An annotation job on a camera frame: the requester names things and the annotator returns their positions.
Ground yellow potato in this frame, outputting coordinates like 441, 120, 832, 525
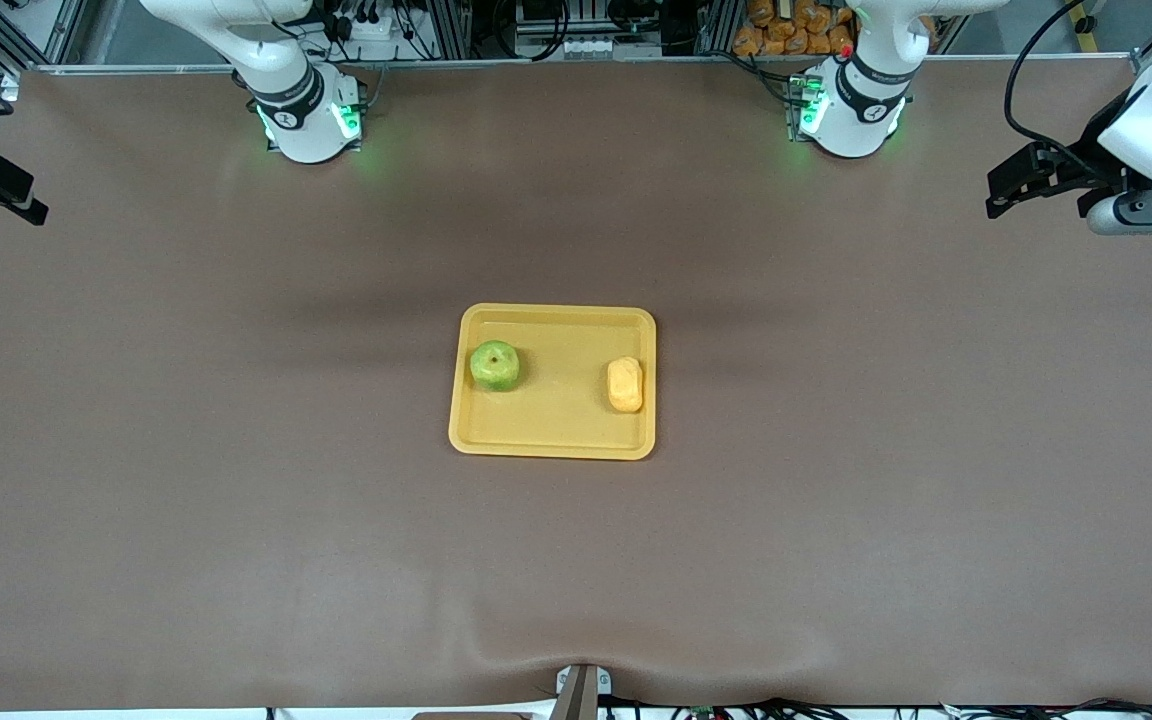
606, 357, 646, 415

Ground green apple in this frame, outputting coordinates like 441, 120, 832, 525
469, 340, 523, 393

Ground yellow plastic tray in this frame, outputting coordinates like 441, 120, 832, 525
448, 303, 658, 462

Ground bag of orange items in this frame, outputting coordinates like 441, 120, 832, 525
733, 0, 858, 57

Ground white power strip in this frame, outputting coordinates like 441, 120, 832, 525
331, 12, 399, 46

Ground brown table mat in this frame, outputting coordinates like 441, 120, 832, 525
0, 55, 1152, 713

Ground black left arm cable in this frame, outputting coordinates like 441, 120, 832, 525
1003, 0, 1105, 169

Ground black cable bundle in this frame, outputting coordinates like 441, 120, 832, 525
604, 694, 1152, 720

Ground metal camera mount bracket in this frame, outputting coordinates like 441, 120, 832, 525
551, 663, 614, 720

